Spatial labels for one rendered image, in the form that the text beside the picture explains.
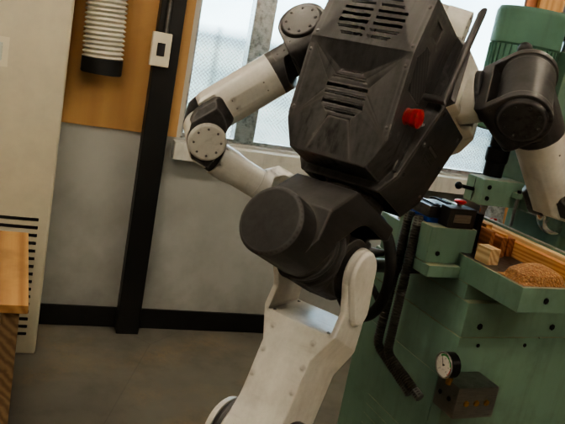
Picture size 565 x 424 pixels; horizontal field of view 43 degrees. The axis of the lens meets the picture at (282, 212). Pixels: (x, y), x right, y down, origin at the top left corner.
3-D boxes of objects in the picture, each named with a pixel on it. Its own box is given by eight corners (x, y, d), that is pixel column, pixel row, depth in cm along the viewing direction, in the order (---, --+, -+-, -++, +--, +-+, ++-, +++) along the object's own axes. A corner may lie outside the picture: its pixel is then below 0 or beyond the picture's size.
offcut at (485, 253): (473, 258, 172) (477, 243, 171) (484, 259, 174) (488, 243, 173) (487, 265, 169) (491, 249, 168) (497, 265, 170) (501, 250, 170)
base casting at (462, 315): (368, 272, 212) (375, 243, 210) (518, 279, 236) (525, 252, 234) (461, 338, 173) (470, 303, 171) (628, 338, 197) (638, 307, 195)
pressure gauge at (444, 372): (430, 378, 172) (438, 347, 170) (443, 377, 174) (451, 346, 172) (446, 390, 166) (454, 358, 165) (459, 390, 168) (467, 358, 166)
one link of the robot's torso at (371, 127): (401, 183, 104) (493, -24, 110) (226, 133, 123) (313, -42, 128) (453, 247, 129) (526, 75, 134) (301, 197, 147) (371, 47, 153)
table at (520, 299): (349, 228, 206) (353, 208, 205) (435, 234, 219) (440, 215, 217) (483, 313, 153) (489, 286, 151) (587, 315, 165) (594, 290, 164)
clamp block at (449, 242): (393, 243, 185) (400, 209, 183) (435, 246, 191) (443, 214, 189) (425, 262, 172) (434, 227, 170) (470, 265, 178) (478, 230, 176)
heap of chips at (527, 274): (496, 272, 164) (500, 256, 164) (542, 273, 170) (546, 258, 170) (523, 286, 157) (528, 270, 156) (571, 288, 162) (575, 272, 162)
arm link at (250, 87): (169, 120, 138) (270, 61, 138) (166, 103, 150) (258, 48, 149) (200, 168, 143) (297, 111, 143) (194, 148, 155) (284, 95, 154)
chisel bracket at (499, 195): (461, 203, 194) (468, 172, 192) (501, 207, 200) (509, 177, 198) (477, 210, 188) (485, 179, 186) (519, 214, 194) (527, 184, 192)
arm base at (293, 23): (301, 60, 133) (345, 20, 134) (260, 30, 140) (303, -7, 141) (323, 109, 145) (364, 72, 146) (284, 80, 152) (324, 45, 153)
